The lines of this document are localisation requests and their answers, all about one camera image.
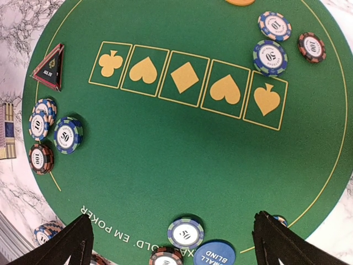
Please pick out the green round poker mat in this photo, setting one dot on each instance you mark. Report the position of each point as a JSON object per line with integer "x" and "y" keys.
{"x": 177, "y": 121}

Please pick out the blue white chip mat edge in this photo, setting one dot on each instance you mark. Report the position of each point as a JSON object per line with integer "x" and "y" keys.
{"x": 281, "y": 219}

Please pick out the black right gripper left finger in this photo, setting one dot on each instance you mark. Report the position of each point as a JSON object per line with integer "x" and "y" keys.
{"x": 74, "y": 244}

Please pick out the brown 100 chips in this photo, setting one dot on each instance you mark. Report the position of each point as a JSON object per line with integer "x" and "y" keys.
{"x": 41, "y": 159}

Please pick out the blue texas holdem card box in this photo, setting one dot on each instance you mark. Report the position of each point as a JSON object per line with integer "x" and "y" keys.
{"x": 8, "y": 150}

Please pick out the orange big blind button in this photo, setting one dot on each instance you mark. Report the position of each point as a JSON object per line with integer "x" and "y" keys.
{"x": 241, "y": 2}

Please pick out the blue small blind button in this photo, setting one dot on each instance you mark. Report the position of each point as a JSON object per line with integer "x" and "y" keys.
{"x": 215, "y": 253}

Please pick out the blue tan chips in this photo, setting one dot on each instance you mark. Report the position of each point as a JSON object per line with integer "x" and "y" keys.
{"x": 43, "y": 115}

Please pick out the teal 50 chip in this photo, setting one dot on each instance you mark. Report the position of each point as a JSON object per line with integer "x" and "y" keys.
{"x": 185, "y": 233}
{"x": 270, "y": 58}

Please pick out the blue tan 10 chip stack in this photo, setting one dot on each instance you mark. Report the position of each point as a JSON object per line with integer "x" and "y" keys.
{"x": 47, "y": 231}

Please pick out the brown 100 chip stack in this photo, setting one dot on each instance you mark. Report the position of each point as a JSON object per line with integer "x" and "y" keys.
{"x": 98, "y": 260}

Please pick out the teal 50 chips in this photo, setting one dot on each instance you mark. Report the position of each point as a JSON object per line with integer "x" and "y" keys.
{"x": 68, "y": 134}

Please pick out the black triangular all-in marker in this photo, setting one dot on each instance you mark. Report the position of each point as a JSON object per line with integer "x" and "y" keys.
{"x": 49, "y": 71}

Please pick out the blue white chip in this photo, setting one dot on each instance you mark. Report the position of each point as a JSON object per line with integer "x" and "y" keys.
{"x": 274, "y": 26}

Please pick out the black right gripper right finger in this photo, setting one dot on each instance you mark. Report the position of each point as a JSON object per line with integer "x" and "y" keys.
{"x": 275, "y": 243}

